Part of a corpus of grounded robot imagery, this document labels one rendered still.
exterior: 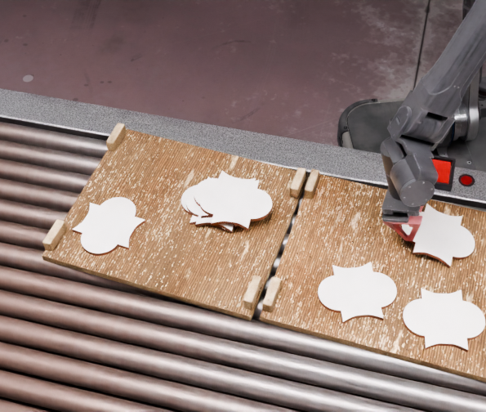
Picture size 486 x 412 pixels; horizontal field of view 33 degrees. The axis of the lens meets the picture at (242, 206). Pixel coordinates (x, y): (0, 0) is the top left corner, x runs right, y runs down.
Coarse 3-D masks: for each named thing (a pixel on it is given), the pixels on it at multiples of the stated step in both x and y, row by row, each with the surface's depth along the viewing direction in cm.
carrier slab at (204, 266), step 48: (144, 144) 168; (96, 192) 160; (144, 192) 160; (288, 192) 159; (144, 240) 152; (192, 240) 152; (240, 240) 152; (144, 288) 147; (192, 288) 145; (240, 288) 145
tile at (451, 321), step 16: (416, 304) 141; (432, 304) 141; (448, 304) 141; (464, 304) 141; (416, 320) 139; (432, 320) 139; (448, 320) 139; (464, 320) 139; (480, 320) 139; (432, 336) 137; (448, 336) 137; (464, 336) 137
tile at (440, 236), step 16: (432, 208) 152; (432, 224) 150; (448, 224) 151; (416, 240) 148; (432, 240) 148; (448, 240) 149; (464, 240) 149; (432, 256) 147; (448, 256) 146; (464, 256) 147
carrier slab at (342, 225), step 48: (336, 192) 159; (384, 192) 158; (288, 240) 151; (336, 240) 151; (384, 240) 151; (480, 240) 150; (288, 288) 145; (432, 288) 144; (480, 288) 144; (336, 336) 138; (384, 336) 138; (480, 336) 138
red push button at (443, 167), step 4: (432, 160) 164; (436, 160) 164; (440, 160) 164; (436, 164) 163; (440, 164) 163; (444, 164) 163; (448, 164) 163; (436, 168) 163; (440, 168) 163; (444, 168) 163; (448, 168) 163; (440, 172) 162; (444, 172) 162; (448, 172) 162; (440, 176) 161; (444, 176) 161; (448, 176) 161; (440, 180) 161; (444, 180) 161
